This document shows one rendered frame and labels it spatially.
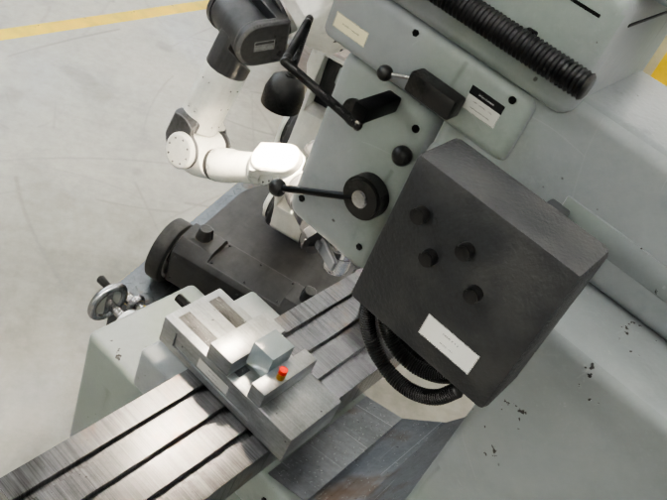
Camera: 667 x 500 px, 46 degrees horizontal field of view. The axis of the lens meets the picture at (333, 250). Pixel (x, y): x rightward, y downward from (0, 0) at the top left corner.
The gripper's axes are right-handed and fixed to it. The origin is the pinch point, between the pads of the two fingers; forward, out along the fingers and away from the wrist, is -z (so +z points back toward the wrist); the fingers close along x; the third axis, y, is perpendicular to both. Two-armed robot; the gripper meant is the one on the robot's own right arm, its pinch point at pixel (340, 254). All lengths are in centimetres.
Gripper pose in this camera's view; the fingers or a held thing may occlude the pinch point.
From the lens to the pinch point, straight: 141.3
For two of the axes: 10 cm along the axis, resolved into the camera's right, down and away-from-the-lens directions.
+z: -3.8, -7.0, 6.0
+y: -3.3, 7.1, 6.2
